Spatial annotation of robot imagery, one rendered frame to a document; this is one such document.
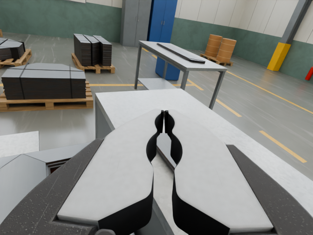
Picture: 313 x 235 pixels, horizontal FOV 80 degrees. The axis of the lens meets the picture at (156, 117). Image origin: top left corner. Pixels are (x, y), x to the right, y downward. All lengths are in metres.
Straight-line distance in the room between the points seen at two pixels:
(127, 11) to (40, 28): 3.20
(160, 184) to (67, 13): 8.08
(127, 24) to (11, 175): 7.50
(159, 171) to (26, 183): 0.53
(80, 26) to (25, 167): 7.74
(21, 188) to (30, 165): 0.12
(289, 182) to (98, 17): 8.21
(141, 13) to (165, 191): 7.88
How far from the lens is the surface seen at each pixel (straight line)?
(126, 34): 8.16
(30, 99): 3.18
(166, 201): 0.58
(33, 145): 1.26
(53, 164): 0.99
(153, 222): 0.65
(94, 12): 8.49
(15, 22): 8.61
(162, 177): 0.64
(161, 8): 8.55
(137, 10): 8.18
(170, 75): 4.84
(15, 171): 0.99
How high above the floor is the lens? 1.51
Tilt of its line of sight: 30 degrees down
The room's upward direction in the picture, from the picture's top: 11 degrees clockwise
